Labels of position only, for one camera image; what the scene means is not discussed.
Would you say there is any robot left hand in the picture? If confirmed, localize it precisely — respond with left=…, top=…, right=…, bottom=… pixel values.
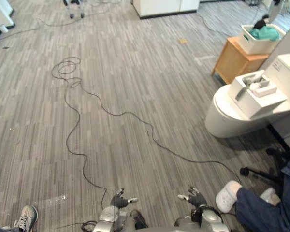
left=110, top=188, right=138, bottom=209

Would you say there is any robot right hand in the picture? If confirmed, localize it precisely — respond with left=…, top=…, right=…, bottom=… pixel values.
left=177, top=185, right=208, bottom=209

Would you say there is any white clog shoe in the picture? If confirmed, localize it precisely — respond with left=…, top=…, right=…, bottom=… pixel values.
left=215, top=180, right=244, bottom=214

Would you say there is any person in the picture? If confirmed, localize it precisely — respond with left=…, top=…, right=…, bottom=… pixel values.
left=215, top=159, right=290, bottom=232

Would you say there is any black office chair base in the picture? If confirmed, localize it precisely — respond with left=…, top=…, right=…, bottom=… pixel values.
left=240, top=125, right=290, bottom=191

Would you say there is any white toilet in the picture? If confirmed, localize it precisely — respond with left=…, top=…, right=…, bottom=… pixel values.
left=204, top=53, right=290, bottom=139

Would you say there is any grey sneaker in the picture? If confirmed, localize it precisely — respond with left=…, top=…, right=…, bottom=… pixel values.
left=13, top=205, right=39, bottom=232

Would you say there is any white open cardboard box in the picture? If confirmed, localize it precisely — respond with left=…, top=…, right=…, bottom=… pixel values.
left=229, top=70, right=288, bottom=119

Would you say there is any wooden side table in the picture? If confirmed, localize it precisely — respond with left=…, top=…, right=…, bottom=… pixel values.
left=211, top=36, right=270, bottom=85

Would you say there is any white plastic storage bin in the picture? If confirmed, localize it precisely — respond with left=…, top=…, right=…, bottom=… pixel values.
left=237, top=23, right=287, bottom=55

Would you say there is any teal cloth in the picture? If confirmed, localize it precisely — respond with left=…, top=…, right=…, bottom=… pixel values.
left=248, top=26, right=281, bottom=42

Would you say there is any black object in bin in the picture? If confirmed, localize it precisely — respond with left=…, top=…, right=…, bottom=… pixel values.
left=253, top=14, right=270, bottom=30

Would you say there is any white cabinet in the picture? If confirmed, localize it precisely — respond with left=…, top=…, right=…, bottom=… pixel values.
left=131, top=0, right=201, bottom=20

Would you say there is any white pillar base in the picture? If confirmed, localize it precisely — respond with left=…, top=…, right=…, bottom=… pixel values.
left=0, top=0, right=16, bottom=42

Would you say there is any long black floor cable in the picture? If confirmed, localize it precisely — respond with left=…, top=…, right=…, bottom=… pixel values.
left=51, top=57, right=242, bottom=232

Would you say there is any thin grey floor cable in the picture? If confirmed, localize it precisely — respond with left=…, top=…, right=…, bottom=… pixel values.
left=0, top=0, right=126, bottom=39

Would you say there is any metal wheeled cart frame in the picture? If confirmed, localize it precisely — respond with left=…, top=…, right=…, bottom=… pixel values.
left=62, top=0, right=85, bottom=19

